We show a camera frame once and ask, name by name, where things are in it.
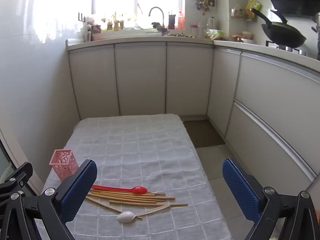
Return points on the hanging kitchen tools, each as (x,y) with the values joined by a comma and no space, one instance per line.
(203,2)

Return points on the red dish soap bottle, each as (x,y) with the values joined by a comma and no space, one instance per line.
(181,21)

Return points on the curved metal faucet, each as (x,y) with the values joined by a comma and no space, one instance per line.
(163,17)

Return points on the gas stove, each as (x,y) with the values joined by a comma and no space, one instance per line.
(273,45)

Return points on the row of windowsill ornaments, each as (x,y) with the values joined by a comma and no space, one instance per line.
(115,25)

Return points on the pile of wooden chopsticks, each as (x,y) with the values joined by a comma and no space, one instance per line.
(130,199)

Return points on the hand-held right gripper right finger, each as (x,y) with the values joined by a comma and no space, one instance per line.
(240,192)

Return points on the white plastic spoon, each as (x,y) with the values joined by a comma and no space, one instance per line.
(126,217)

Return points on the white kitchen base cabinets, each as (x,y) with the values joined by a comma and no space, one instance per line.
(140,80)

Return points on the wall spice rack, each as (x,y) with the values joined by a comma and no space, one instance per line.
(243,15)

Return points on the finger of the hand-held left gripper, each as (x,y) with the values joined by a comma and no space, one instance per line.
(17,176)

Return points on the pink perforated utensil holder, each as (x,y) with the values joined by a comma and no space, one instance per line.
(62,165)

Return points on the dark blue bottle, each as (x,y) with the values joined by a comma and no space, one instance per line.
(171,21)

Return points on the yellow snack bag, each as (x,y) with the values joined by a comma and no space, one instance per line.
(253,5)

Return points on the bag of green vegetables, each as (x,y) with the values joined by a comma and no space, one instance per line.
(215,33)

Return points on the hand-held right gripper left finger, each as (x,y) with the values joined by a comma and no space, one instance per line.
(77,192)

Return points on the clear plastic bottle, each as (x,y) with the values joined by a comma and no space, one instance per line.
(211,23)

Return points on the black wok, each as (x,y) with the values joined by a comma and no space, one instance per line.
(282,33)

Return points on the grey checked tablecloth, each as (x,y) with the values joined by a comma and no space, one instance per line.
(140,150)

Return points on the glass jar with red lid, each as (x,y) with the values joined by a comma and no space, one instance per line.
(194,31)

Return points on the red plastic spoon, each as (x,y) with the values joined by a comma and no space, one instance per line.
(138,190)

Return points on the white kitchen countertop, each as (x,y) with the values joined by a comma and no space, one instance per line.
(140,39)

